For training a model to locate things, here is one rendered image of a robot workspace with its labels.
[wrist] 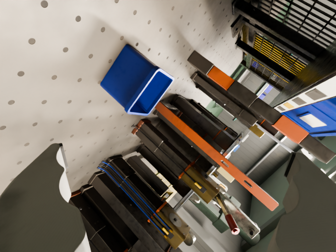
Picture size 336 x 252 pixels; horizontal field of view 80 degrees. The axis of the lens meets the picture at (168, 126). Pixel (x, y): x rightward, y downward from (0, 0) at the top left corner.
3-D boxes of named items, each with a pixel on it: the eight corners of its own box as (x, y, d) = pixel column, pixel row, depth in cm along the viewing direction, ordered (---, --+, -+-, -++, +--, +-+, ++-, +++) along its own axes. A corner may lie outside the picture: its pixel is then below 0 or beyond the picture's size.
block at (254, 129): (198, 89, 101) (258, 137, 92) (195, 87, 94) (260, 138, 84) (208, 76, 99) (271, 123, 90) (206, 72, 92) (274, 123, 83)
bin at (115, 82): (123, 93, 51) (148, 115, 49) (96, 86, 42) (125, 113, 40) (148, 57, 49) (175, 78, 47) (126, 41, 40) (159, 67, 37)
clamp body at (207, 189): (139, 131, 79) (209, 198, 70) (125, 132, 70) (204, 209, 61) (148, 118, 78) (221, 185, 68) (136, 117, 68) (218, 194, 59)
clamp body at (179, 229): (111, 165, 81) (180, 238, 71) (93, 170, 71) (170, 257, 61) (120, 153, 80) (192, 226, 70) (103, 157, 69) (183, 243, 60)
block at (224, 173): (156, 113, 79) (231, 180, 70) (152, 113, 76) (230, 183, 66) (161, 106, 78) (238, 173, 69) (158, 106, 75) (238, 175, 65)
